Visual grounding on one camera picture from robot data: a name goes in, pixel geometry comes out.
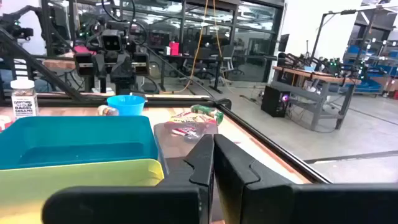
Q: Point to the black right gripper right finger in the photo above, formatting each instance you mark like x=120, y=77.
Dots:
x=248, y=193

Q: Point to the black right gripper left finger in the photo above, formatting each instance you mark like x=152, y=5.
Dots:
x=199, y=174

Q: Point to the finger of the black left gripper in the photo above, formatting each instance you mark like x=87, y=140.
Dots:
x=122, y=74
x=100, y=71

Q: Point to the white-lidded bagel seasoning jar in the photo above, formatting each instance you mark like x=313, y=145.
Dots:
x=24, y=105

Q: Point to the white red ramen packet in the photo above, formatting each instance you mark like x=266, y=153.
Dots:
x=4, y=123

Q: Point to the translucent yellow plastic bin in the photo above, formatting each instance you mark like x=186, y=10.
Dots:
x=77, y=177

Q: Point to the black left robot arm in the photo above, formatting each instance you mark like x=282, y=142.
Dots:
x=94, y=40

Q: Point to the other rig black robot arm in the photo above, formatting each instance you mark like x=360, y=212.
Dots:
x=15, y=29

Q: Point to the pink red object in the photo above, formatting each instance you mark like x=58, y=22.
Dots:
x=84, y=49

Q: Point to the blue plastic cup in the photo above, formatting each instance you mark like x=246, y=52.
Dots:
x=126, y=105

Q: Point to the smoky grey plastic bin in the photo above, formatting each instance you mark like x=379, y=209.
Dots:
x=169, y=146

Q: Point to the red box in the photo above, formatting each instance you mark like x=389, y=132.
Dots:
x=174, y=48

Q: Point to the teal plastic bin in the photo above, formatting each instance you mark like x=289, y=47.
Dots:
x=77, y=133

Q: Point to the black office desk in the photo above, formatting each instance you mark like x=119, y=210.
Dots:
x=192, y=57

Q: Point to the black computer tower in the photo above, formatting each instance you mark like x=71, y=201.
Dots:
x=273, y=102

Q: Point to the black office chair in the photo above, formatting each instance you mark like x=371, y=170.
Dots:
x=230, y=62

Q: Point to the wooden workbench grey legs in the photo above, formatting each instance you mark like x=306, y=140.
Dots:
x=314, y=74

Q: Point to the workbench black robot arms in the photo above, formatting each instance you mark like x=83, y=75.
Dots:
x=335, y=67

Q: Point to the black monitor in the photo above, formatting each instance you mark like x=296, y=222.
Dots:
x=283, y=43

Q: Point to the black gantry stand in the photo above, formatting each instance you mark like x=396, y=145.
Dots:
x=318, y=31

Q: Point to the shelving rack blue bins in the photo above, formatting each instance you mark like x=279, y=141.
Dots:
x=376, y=70

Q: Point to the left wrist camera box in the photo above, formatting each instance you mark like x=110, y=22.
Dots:
x=112, y=42

